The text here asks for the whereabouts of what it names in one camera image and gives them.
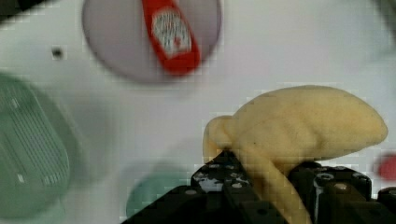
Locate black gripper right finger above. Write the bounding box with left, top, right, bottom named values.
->
left=288, top=162, right=396, bottom=224

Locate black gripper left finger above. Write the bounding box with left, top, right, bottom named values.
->
left=120, top=151, right=288, bottom=224

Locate yellow plush banana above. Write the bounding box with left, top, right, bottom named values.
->
left=203, top=85, right=388, bottom=224

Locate green mug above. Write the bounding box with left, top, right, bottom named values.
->
left=125, top=173, right=191, bottom=217

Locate large red strawberry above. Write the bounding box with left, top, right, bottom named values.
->
left=377, top=154, right=396, bottom=181

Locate red ketchup bottle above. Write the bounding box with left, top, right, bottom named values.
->
left=141, top=0, right=201, bottom=77

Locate green perforated colander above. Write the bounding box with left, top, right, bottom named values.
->
left=1, top=74, right=76, bottom=219

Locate pink round plate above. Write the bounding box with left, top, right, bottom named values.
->
left=81, top=0, right=222, bottom=83

